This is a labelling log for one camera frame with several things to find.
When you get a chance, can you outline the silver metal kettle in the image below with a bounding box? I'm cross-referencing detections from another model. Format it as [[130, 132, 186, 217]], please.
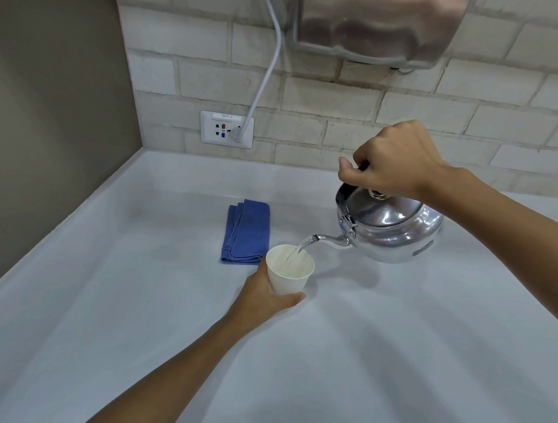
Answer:
[[296, 154, 449, 269]]

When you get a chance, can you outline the white power cable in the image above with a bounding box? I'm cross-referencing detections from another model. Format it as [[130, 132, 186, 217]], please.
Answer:
[[236, 0, 293, 142]]

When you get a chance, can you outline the steel wall hand dryer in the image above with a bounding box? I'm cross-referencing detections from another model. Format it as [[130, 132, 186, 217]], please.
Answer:
[[285, 0, 473, 73]]

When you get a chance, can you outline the person's left forearm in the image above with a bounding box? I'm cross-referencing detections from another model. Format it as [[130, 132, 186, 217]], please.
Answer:
[[77, 293, 254, 423]]

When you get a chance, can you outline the person's right forearm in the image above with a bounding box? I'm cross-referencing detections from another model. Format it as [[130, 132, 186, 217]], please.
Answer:
[[404, 160, 558, 341]]

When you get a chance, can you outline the white paper cup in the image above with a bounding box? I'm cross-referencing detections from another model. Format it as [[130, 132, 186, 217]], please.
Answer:
[[262, 242, 317, 300]]

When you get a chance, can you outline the person's left hand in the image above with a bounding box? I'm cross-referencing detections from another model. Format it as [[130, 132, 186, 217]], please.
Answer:
[[225, 252, 310, 335]]

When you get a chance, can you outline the person's right hand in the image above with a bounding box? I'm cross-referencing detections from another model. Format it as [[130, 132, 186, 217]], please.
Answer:
[[335, 112, 455, 204]]

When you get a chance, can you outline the white wall power socket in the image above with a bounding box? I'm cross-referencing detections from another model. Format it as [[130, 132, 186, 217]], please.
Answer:
[[197, 109, 256, 149]]

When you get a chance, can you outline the blue folded cloth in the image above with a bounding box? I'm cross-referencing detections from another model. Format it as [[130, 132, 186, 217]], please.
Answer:
[[219, 196, 274, 269]]

